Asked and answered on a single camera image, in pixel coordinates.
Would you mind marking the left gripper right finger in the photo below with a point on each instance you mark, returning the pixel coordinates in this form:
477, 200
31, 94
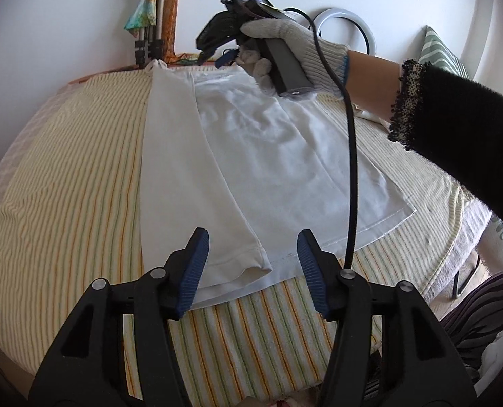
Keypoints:
308, 256

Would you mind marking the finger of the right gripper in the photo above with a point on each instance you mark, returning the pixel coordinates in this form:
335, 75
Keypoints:
228, 57

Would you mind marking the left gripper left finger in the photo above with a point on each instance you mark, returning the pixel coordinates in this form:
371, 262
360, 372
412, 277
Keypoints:
195, 256

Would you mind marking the white tank top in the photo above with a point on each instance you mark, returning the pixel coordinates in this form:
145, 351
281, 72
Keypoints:
253, 170

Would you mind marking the right forearm black sleeve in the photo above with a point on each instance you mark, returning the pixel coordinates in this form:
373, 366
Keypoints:
453, 122

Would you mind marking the right hand white glove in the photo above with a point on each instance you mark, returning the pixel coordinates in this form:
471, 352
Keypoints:
301, 43

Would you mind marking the orange patterned cloth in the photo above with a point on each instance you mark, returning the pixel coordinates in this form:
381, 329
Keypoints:
168, 29

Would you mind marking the grey tripod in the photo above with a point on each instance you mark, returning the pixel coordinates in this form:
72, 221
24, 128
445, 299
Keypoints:
148, 44

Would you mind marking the colourful scarf on tripod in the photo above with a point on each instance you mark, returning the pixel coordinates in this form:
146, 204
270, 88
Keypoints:
145, 15

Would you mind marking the striped yellow bed cover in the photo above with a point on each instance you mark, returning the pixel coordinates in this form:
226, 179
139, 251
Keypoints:
69, 213

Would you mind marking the green striped pillow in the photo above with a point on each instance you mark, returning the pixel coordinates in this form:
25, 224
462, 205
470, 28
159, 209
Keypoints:
437, 54

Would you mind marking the white ring light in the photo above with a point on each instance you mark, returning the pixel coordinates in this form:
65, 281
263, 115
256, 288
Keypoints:
344, 26

